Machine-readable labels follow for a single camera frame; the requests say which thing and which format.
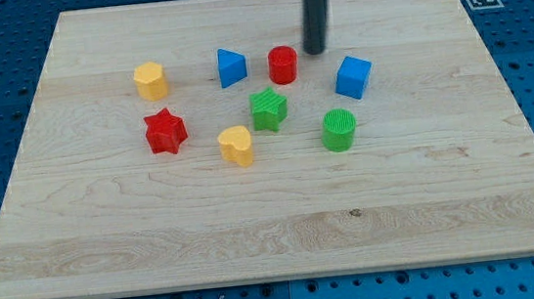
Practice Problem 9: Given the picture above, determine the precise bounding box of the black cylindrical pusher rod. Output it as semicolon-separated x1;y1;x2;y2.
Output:
301;0;328;56

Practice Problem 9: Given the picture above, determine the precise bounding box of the yellow hexagon block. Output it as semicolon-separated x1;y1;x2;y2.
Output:
133;62;169;102

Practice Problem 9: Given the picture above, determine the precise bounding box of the green star block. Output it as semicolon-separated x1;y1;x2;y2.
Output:
249;87;288;132

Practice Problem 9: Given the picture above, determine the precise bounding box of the yellow heart block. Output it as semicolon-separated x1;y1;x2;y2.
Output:
217;125;254;167

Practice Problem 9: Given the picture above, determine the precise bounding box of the blue cube block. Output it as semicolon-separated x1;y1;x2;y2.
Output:
334;56;372;100

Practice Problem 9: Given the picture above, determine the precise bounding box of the green cylinder block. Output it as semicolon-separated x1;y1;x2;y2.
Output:
321;108;356;152

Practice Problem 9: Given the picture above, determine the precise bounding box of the wooden board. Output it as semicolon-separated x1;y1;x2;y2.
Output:
0;0;534;299

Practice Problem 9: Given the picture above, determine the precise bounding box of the red star block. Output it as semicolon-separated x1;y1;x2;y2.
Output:
143;108;188;154

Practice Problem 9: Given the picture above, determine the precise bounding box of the blue triangle block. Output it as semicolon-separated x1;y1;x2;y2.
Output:
216;49;248;88

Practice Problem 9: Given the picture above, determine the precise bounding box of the red cylinder block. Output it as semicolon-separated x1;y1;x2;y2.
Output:
267;46;298;85

